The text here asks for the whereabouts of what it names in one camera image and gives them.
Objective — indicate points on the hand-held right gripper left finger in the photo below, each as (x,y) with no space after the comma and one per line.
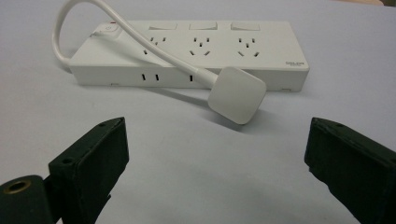
(88,168)

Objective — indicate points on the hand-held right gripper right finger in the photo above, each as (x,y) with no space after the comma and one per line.
(351,168)

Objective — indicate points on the white power plug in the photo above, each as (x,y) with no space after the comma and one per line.
(236,95)

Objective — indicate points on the white power strip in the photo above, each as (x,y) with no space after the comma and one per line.
(249,49)

